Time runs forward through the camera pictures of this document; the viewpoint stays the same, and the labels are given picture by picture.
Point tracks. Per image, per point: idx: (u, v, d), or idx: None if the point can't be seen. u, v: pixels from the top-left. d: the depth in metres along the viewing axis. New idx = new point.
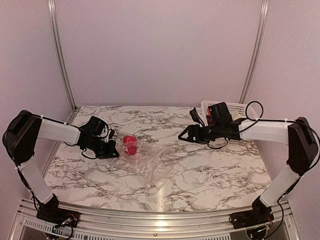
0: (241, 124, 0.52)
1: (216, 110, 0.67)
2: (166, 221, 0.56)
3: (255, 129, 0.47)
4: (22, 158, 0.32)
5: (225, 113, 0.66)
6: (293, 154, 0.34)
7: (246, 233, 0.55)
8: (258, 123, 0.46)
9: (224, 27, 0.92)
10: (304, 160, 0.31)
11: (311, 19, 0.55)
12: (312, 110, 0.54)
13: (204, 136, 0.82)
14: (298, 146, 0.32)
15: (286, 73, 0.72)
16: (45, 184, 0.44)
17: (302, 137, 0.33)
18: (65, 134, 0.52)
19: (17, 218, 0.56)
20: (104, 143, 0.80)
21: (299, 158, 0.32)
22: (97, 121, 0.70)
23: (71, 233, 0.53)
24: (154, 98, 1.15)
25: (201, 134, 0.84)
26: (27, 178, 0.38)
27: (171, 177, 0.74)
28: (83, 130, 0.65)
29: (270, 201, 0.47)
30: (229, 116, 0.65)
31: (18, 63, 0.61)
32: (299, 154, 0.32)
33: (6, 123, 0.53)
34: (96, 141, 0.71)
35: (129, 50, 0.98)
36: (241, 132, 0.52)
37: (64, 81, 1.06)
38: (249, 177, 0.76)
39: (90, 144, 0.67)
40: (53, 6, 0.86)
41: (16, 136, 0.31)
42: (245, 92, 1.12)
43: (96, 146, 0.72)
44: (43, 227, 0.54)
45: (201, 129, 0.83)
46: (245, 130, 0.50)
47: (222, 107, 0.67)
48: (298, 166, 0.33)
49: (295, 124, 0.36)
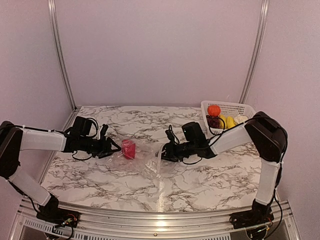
0: (210, 141, 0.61)
1: (189, 131, 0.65)
2: (166, 221, 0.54)
3: (222, 141, 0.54)
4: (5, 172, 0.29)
5: (199, 133, 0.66)
6: (261, 145, 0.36)
7: (246, 233, 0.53)
8: (223, 135, 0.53)
9: (225, 27, 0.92)
10: (271, 147, 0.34)
11: (312, 20, 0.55)
12: (311, 111, 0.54)
13: (179, 153, 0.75)
14: (261, 138, 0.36)
15: (287, 73, 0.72)
16: (41, 189, 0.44)
17: (261, 127, 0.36)
18: (53, 140, 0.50)
19: (16, 218, 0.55)
20: (96, 141, 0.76)
21: (267, 147, 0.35)
22: (82, 122, 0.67)
23: (71, 233, 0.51)
24: (155, 98, 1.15)
25: (176, 151, 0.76)
26: (20, 186, 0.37)
27: (171, 177, 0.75)
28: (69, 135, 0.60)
29: (266, 200, 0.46)
30: (202, 135, 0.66)
31: (17, 64, 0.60)
32: (265, 143, 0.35)
33: None
34: (86, 141, 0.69)
35: (129, 50, 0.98)
36: (212, 147, 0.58)
37: (64, 81, 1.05)
38: (249, 177, 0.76)
39: (80, 146, 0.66)
40: (53, 6, 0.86)
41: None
42: (245, 92, 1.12)
43: (86, 146, 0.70)
44: (43, 227, 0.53)
45: (177, 146, 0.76)
46: (215, 143, 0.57)
47: (196, 127, 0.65)
48: (271, 154, 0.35)
49: (251, 118, 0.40)
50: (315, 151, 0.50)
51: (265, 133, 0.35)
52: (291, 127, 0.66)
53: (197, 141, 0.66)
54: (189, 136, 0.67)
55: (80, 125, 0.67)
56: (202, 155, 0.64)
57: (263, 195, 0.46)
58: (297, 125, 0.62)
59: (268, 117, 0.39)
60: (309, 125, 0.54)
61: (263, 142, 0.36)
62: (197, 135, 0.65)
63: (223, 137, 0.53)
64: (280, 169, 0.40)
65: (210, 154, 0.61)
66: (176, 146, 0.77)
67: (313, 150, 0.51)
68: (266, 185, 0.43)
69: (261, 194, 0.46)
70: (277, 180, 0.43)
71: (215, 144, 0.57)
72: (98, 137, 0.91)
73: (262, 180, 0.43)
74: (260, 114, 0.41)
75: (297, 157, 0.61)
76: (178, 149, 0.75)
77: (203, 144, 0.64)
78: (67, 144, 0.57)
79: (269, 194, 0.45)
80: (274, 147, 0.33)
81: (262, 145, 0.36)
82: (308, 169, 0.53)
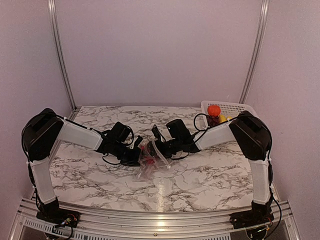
0: (195, 137, 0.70)
1: (174, 128, 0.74)
2: (164, 221, 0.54)
3: (206, 137, 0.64)
4: (36, 156, 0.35)
5: (182, 129, 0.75)
6: (246, 146, 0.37)
7: (246, 233, 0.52)
8: (207, 132, 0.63)
9: (224, 28, 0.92)
10: (255, 146, 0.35)
11: (312, 19, 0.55)
12: (310, 111, 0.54)
13: (166, 150, 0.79)
14: (246, 138, 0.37)
15: (287, 73, 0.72)
16: (50, 185, 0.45)
17: (244, 128, 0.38)
18: (89, 139, 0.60)
19: (17, 218, 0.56)
20: (129, 150, 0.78)
21: (251, 147, 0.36)
22: (122, 128, 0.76)
23: (71, 233, 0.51)
24: (155, 98, 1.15)
25: (162, 150, 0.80)
26: (34, 175, 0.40)
27: (171, 177, 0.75)
28: (107, 137, 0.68)
29: (263, 200, 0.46)
30: (186, 131, 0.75)
31: (16, 63, 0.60)
32: (249, 144, 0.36)
33: (5, 124, 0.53)
34: (120, 147, 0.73)
35: (130, 51, 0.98)
36: (196, 142, 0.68)
37: (64, 81, 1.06)
38: (249, 177, 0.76)
39: (112, 150, 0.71)
40: (53, 6, 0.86)
41: (34, 134, 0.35)
42: (245, 92, 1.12)
43: (118, 152, 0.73)
44: (43, 227, 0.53)
45: (163, 144, 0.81)
46: (199, 139, 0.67)
47: (179, 123, 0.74)
48: (254, 153, 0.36)
49: (235, 119, 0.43)
50: (314, 151, 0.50)
51: (249, 134, 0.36)
52: (291, 126, 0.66)
53: (182, 138, 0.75)
54: (173, 133, 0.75)
55: (118, 131, 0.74)
56: (188, 149, 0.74)
57: (259, 195, 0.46)
58: (298, 125, 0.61)
59: (251, 117, 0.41)
60: (308, 126, 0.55)
61: (246, 142, 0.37)
62: (182, 131, 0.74)
63: (206, 134, 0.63)
64: (269, 164, 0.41)
65: (194, 149, 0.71)
66: (163, 144, 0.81)
67: (313, 150, 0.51)
68: (260, 185, 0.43)
69: (257, 194, 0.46)
70: (269, 176, 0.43)
71: (199, 141, 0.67)
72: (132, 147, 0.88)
73: (255, 180, 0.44)
74: (245, 114, 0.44)
75: (297, 157, 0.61)
76: (164, 147, 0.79)
77: (188, 139, 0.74)
78: (101, 144, 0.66)
79: (265, 193, 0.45)
80: (257, 147, 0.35)
81: (246, 145, 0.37)
82: (308, 168, 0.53)
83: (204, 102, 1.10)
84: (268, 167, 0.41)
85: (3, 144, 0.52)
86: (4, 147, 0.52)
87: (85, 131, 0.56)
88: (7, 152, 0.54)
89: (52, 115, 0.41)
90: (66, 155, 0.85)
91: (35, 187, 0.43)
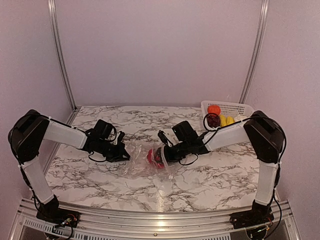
0: (205, 138, 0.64)
1: (180, 131, 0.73)
2: (165, 221, 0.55)
3: (216, 138, 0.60)
4: (24, 157, 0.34)
5: (189, 130, 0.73)
6: (260, 147, 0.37)
7: (246, 233, 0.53)
8: (218, 133, 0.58)
9: (224, 27, 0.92)
10: (269, 149, 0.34)
11: (312, 19, 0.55)
12: (310, 111, 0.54)
13: (174, 154, 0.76)
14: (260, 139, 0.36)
15: (287, 73, 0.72)
16: (46, 184, 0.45)
17: (260, 129, 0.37)
18: (73, 137, 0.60)
19: (17, 218, 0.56)
20: (113, 146, 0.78)
21: (265, 149, 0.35)
22: (104, 126, 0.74)
23: (71, 233, 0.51)
24: (155, 98, 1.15)
25: (171, 153, 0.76)
26: (28, 176, 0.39)
27: (171, 177, 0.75)
28: (90, 135, 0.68)
29: (266, 200, 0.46)
30: (193, 133, 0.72)
31: (17, 63, 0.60)
32: (264, 146, 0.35)
33: (6, 124, 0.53)
34: (104, 144, 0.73)
35: (130, 51, 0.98)
36: (206, 144, 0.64)
37: (64, 81, 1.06)
38: (249, 177, 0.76)
39: (97, 147, 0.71)
40: (53, 6, 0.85)
41: (21, 135, 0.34)
42: (245, 92, 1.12)
43: (103, 149, 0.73)
44: (43, 227, 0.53)
45: (170, 148, 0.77)
46: (209, 141, 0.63)
47: (184, 125, 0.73)
48: (268, 155, 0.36)
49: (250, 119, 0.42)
50: (314, 151, 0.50)
51: (264, 135, 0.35)
52: (291, 126, 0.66)
53: (189, 139, 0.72)
54: (180, 136, 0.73)
55: (101, 128, 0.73)
56: (196, 151, 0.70)
57: (261, 196, 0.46)
58: (297, 125, 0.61)
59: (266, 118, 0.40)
60: (308, 126, 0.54)
61: (262, 144, 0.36)
62: (188, 133, 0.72)
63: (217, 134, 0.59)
64: (278, 169, 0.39)
65: (203, 149, 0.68)
66: (170, 148, 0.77)
67: (313, 150, 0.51)
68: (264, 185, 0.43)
69: (260, 194, 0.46)
70: (276, 180, 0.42)
71: (210, 142, 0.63)
72: (116, 143, 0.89)
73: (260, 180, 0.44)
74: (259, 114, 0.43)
75: (297, 158, 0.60)
76: (172, 151, 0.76)
77: (195, 140, 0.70)
78: (86, 142, 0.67)
79: (268, 194, 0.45)
80: (272, 149, 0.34)
81: (260, 146, 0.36)
82: (308, 168, 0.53)
83: (204, 102, 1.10)
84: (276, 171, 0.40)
85: (3, 144, 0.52)
86: (4, 147, 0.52)
87: (68, 129, 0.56)
88: (7, 152, 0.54)
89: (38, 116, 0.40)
90: (66, 155, 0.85)
91: (32, 188, 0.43)
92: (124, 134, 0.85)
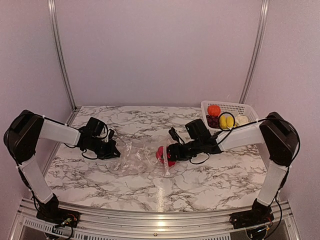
0: (218, 137, 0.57)
1: (193, 129, 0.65)
2: (165, 221, 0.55)
3: (231, 138, 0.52)
4: (21, 156, 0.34)
5: (202, 128, 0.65)
6: (274, 149, 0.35)
7: (246, 233, 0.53)
8: (232, 132, 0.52)
9: (224, 27, 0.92)
10: (284, 151, 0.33)
11: (312, 19, 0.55)
12: (311, 112, 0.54)
13: (185, 153, 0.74)
14: (276, 141, 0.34)
15: (287, 73, 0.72)
16: (45, 184, 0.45)
17: (276, 130, 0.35)
18: (68, 134, 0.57)
19: (17, 218, 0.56)
20: (105, 143, 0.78)
21: (280, 151, 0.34)
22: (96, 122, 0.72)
23: (71, 233, 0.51)
24: (155, 98, 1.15)
25: (182, 151, 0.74)
26: (27, 176, 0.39)
27: (171, 177, 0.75)
28: (82, 131, 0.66)
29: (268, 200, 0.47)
30: (207, 131, 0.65)
31: (17, 63, 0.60)
32: (279, 147, 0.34)
33: (6, 124, 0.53)
34: (97, 141, 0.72)
35: (130, 51, 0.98)
36: (219, 144, 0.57)
37: (64, 81, 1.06)
38: (249, 177, 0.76)
39: (90, 144, 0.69)
40: (53, 6, 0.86)
41: (16, 135, 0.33)
42: (245, 92, 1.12)
43: (97, 146, 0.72)
44: (43, 227, 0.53)
45: (182, 146, 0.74)
46: (222, 141, 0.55)
47: (198, 123, 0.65)
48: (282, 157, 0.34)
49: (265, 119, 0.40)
50: (314, 151, 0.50)
51: (280, 136, 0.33)
52: None
53: (202, 138, 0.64)
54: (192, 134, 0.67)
55: (93, 125, 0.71)
56: (209, 151, 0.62)
57: (264, 195, 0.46)
58: (297, 125, 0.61)
59: (282, 119, 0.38)
60: (309, 126, 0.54)
61: (276, 145, 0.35)
62: (201, 131, 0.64)
63: (232, 133, 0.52)
64: (286, 171, 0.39)
65: (216, 149, 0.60)
66: (182, 147, 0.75)
67: (313, 150, 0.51)
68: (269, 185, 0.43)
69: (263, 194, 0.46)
70: (282, 182, 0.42)
71: (223, 142, 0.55)
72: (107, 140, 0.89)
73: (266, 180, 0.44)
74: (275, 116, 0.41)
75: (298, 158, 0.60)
76: (184, 150, 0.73)
77: (208, 139, 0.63)
78: (80, 139, 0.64)
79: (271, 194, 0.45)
80: (287, 151, 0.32)
81: (275, 148, 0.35)
82: (308, 168, 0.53)
83: (204, 102, 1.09)
84: (283, 174, 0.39)
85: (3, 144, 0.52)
86: (4, 146, 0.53)
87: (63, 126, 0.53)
88: (7, 152, 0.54)
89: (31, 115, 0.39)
90: (66, 155, 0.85)
91: (31, 189, 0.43)
92: (114, 132, 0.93)
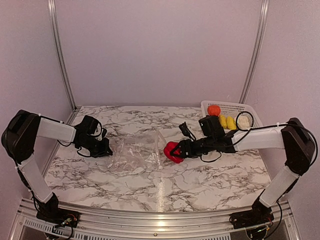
0: (234, 137, 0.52)
1: (207, 126, 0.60)
2: (165, 221, 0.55)
3: (249, 139, 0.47)
4: (21, 156, 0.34)
5: (216, 126, 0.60)
6: (292, 156, 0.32)
7: (246, 233, 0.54)
8: (250, 133, 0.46)
9: (224, 27, 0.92)
10: (302, 160, 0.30)
11: (312, 19, 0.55)
12: (311, 111, 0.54)
13: (196, 150, 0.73)
14: (295, 149, 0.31)
15: (287, 73, 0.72)
16: (44, 184, 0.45)
17: (298, 138, 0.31)
18: (63, 131, 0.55)
19: (16, 218, 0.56)
20: (99, 141, 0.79)
21: (298, 160, 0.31)
22: (91, 120, 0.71)
23: (71, 233, 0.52)
24: (155, 98, 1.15)
25: (193, 149, 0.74)
26: (27, 177, 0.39)
27: (171, 177, 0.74)
28: (78, 128, 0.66)
29: (270, 202, 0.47)
30: (221, 129, 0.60)
31: (17, 63, 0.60)
32: (298, 156, 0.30)
33: (6, 124, 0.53)
34: (91, 139, 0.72)
35: (130, 51, 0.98)
36: (234, 145, 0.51)
37: (64, 81, 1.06)
38: (249, 177, 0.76)
39: (85, 142, 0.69)
40: (53, 6, 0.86)
41: (14, 136, 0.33)
42: (245, 92, 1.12)
43: (91, 144, 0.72)
44: (43, 227, 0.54)
45: (194, 143, 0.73)
46: (238, 142, 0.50)
47: (212, 120, 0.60)
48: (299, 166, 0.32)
49: (286, 125, 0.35)
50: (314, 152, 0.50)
51: (301, 145, 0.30)
52: None
53: (215, 136, 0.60)
54: (205, 131, 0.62)
55: (88, 123, 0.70)
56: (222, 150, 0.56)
57: (267, 197, 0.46)
58: None
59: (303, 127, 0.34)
60: (308, 126, 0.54)
61: (293, 153, 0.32)
62: (216, 128, 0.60)
63: (249, 135, 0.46)
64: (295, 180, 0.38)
65: (230, 148, 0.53)
66: (193, 143, 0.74)
67: None
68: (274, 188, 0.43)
69: (266, 195, 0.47)
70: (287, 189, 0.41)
71: (239, 143, 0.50)
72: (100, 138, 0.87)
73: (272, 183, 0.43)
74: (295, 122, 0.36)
75: None
76: (195, 146, 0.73)
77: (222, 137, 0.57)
78: (76, 135, 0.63)
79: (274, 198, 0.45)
80: (306, 160, 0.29)
81: (294, 155, 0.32)
82: None
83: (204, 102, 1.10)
84: (292, 183, 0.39)
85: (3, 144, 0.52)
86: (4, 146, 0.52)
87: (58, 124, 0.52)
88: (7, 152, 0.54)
89: (27, 113, 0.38)
90: (66, 155, 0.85)
91: (30, 189, 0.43)
92: (106, 132, 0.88)
